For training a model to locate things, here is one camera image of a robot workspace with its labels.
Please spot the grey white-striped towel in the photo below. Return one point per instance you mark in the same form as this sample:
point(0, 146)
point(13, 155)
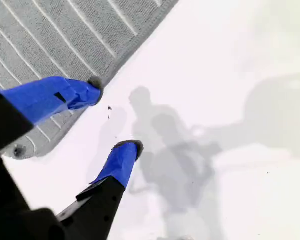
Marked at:
point(65, 37)

